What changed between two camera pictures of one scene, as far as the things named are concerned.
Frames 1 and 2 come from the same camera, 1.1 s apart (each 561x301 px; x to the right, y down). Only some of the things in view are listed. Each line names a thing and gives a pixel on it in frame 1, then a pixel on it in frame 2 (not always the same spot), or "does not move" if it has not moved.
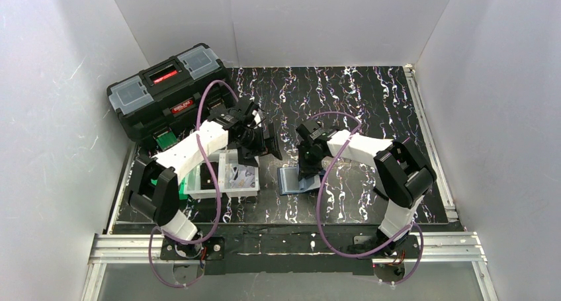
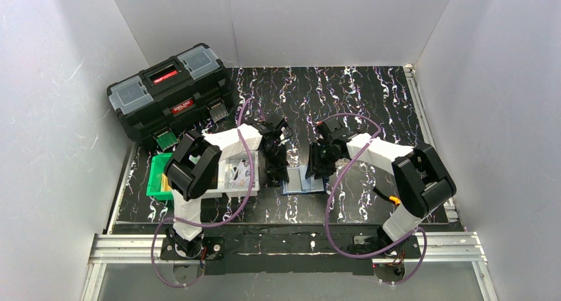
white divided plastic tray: [236, 180] does not move
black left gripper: [266, 140] -> [275, 159]
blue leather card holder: [288, 181] does not move
